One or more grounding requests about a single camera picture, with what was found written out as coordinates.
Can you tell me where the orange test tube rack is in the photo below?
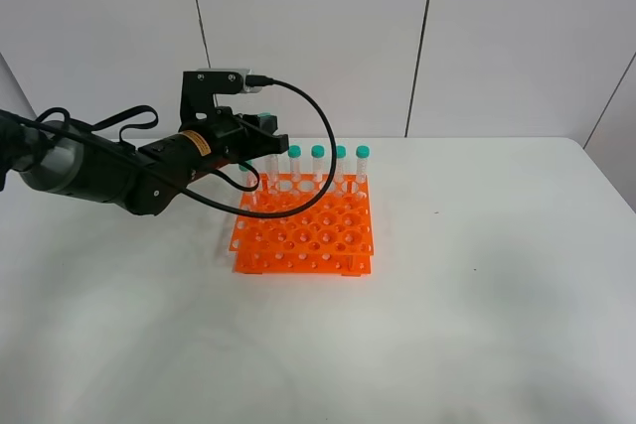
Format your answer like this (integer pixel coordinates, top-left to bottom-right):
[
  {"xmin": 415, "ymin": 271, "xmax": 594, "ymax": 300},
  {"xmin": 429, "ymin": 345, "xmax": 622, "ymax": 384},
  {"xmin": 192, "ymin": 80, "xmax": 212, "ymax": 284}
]
[{"xmin": 229, "ymin": 174, "xmax": 374, "ymax": 276}]

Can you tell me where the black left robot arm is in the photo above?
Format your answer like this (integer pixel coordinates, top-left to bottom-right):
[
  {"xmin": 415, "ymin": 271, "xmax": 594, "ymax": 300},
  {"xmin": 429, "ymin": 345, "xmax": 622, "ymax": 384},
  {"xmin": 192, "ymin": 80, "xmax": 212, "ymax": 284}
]
[{"xmin": 1, "ymin": 105, "xmax": 289, "ymax": 215}]

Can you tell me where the back row tube far right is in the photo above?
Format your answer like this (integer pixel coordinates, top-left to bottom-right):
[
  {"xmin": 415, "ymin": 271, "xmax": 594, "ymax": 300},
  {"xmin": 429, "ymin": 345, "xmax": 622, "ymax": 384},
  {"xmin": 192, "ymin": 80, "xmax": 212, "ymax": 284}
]
[{"xmin": 356, "ymin": 145, "xmax": 370, "ymax": 194}]

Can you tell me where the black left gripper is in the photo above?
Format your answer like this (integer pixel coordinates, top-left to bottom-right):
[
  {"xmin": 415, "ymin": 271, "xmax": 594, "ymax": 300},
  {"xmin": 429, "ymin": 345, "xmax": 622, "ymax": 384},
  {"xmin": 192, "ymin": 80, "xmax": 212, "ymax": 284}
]
[{"xmin": 179, "ymin": 106, "xmax": 288, "ymax": 171}]

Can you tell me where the black left camera cable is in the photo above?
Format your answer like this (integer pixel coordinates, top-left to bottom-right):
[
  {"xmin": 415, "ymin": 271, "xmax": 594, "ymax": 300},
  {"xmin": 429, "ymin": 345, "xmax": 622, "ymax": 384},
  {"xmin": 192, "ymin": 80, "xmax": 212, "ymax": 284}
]
[{"xmin": 148, "ymin": 74, "xmax": 335, "ymax": 219}]

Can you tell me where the teal capped test tube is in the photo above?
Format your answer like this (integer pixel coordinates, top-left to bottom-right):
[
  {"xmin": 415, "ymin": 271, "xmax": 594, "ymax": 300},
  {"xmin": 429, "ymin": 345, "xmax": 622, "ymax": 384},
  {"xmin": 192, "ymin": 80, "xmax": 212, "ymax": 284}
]
[{"xmin": 257, "ymin": 113, "xmax": 278, "ymax": 135}]

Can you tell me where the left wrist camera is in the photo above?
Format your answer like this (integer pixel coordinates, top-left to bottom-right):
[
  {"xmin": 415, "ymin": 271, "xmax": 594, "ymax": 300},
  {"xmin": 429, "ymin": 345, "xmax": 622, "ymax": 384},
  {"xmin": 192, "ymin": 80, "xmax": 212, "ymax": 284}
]
[{"xmin": 180, "ymin": 69, "xmax": 251, "ymax": 125}]

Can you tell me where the second row tube left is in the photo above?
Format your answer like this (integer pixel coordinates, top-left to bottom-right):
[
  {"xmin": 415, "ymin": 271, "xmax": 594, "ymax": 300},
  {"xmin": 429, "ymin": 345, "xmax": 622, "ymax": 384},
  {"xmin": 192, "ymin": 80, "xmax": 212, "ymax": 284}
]
[{"xmin": 239, "ymin": 161, "xmax": 259, "ymax": 206}]

